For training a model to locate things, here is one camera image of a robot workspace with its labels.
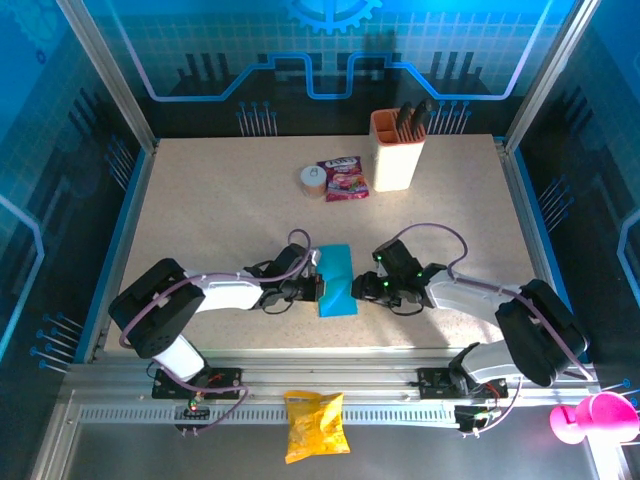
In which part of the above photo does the aluminium frame post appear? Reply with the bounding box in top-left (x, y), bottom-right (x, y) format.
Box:
top-left (503, 0), bottom-right (604, 154)
top-left (55, 0), bottom-right (160, 154)

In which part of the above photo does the yellow chip bag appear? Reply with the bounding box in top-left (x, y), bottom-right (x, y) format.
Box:
top-left (282, 390), bottom-right (351, 465)

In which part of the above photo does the aluminium table side rail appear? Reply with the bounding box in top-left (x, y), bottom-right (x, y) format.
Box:
top-left (82, 139), bottom-right (160, 364)
top-left (493, 135), bottom-right (590, 364)

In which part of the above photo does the purple candy bag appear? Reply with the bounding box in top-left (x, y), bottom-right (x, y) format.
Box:
top-left (316, 155), bottom-right (370, 203)

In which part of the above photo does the cream orange knife block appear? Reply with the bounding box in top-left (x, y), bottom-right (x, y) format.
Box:
top-left (369, 109), bottom-right (427, 193)

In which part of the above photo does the small tin can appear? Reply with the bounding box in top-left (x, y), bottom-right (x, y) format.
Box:
top-left (298, 165), bottom-right (329, 200)

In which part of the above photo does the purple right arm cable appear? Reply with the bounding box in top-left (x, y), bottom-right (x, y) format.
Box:
top-left (392, 223), bottom-right (596, 440)

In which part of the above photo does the pink plastic object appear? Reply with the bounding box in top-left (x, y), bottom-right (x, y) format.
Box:
top-left (549, 391), bottom-right (640, 445)

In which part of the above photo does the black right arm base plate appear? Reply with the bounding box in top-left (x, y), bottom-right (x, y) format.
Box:
top-left (417, 366), bottom-right (509, 400)

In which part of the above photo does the black handled knife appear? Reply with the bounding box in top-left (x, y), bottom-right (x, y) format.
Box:
top-left (394, 101), bottom-right (414, 141)
top-left (410, 97), bottom-right (435, 139)

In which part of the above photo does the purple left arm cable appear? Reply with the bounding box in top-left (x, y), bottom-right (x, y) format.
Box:
top-left (118, 228), bottom-right (314, 439)

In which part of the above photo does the aluminium mounting rail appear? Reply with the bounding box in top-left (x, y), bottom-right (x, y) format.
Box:
top-left (62, 348), bottom-right (601, 401)

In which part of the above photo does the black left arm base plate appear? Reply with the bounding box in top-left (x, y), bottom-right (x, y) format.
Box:
top-left (151, 366), bottom-right (244, 401)

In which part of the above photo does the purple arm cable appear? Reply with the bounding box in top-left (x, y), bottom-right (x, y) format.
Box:
top-left (392, 223), bottom-right (596, 440)
top-left (118, 228), bottom-right (314, 439)

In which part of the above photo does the slotted grey cable duct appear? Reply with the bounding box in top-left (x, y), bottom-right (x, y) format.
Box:
top-left (77, 403), bottom-right (461, 427)

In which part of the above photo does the blue cloth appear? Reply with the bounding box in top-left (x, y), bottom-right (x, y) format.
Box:
top-left (315, 243), bottom-right (360, 318)

